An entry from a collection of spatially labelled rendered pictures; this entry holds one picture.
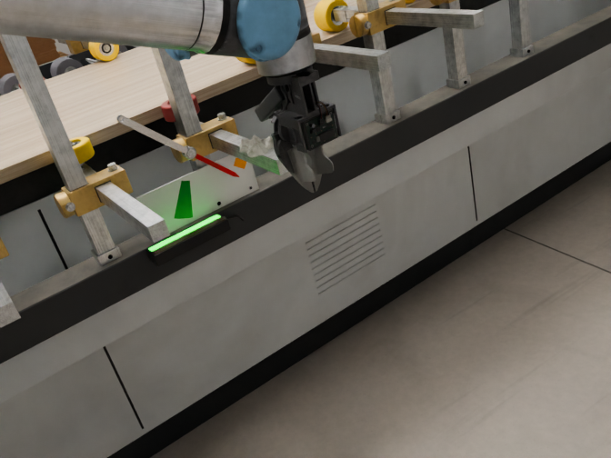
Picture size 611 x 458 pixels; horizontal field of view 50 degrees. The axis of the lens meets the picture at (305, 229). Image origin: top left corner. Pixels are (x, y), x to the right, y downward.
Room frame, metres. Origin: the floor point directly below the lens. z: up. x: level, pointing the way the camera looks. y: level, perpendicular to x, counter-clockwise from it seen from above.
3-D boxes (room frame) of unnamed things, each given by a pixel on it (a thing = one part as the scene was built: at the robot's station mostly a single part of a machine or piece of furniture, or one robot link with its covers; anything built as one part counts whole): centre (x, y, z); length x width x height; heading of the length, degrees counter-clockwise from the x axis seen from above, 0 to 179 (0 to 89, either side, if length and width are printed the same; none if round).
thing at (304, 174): (0.97, -0.02, 0.86); 0.06 x 0.03 x 0.09; 28
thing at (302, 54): (0.98, -0.04, 1.05); 0.10 x 0.09 x 0.05; 118
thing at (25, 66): (1.18, 0.40, 0.93); 0.04 x 0.04 x 0.48; 28
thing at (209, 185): (1.26, 0.19, 0.75); 0.26 x 0.01 x 0.10; 118
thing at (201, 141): (1.31, 0.16, 0.85); 0.14 x 0.06 x 0.05; 118
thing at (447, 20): (1.51, -0.32, 0.95); 0.50 x 0.04 x 0.04; 28
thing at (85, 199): (1.19, 0.38, 0.84); 0.14 x 0.06 x 0.05; 118
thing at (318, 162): (0.99, -0.05, 0.86); 0.06 x 0.03 x 0.09; 28
